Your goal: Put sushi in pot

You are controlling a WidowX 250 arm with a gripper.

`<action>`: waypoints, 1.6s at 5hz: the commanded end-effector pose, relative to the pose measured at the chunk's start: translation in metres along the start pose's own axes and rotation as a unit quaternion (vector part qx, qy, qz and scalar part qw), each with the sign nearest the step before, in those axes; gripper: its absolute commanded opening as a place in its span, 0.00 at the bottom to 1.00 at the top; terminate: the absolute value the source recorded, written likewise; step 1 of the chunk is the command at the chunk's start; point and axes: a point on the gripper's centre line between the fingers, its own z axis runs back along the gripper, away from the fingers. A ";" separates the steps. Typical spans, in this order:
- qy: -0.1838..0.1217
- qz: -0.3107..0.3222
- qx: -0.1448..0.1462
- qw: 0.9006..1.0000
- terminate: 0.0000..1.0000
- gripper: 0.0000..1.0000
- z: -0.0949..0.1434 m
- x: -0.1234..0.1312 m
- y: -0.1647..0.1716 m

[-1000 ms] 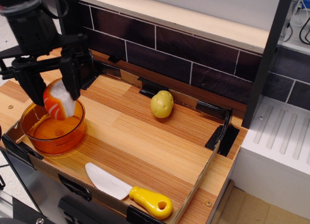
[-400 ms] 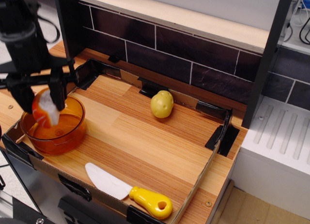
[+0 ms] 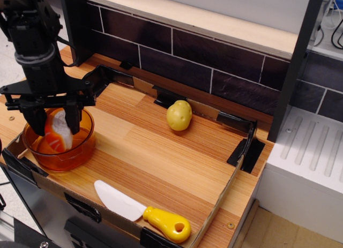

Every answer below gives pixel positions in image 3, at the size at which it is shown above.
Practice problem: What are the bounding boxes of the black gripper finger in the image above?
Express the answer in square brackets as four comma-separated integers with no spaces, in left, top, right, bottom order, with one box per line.
[21,107,47,136]
[63,100,84,135]

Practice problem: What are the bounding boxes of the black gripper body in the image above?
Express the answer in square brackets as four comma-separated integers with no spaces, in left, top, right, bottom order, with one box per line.
[0,51,96,112]

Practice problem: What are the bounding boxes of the salmon sushi toy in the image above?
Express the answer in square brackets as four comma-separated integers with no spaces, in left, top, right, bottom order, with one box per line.
[44,109,73,153]

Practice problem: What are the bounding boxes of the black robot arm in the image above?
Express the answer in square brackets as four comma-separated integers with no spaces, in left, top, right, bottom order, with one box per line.
[1,0,95,136]

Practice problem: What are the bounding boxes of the orange transparent plastic pot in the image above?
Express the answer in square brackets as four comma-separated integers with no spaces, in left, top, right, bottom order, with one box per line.
[23,108,96,171]

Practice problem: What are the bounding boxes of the cardboard fence with black tape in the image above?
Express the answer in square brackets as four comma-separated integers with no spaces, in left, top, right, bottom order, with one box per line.
[1,65,266,247]

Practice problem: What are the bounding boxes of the yellow toy potato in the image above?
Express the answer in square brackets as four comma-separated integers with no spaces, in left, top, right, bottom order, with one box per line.
[167,100,192,131]

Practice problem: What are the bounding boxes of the white toy sink drainboard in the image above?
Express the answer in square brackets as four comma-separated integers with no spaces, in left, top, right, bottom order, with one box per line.
[267,107,342,199]

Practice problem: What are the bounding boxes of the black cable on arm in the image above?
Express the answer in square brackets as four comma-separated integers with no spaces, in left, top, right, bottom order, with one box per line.
[55,35,80,68]

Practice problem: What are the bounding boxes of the toy knife yellow handle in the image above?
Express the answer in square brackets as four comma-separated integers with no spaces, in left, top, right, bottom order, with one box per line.
[94,180,191,243]

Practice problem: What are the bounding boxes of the dark grey vertical post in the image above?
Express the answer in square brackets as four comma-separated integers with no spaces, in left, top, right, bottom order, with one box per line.
[267,0,323,142]

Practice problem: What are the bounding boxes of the black cables in background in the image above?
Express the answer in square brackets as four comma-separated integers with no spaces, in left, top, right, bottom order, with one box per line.
[312,0,343,50]

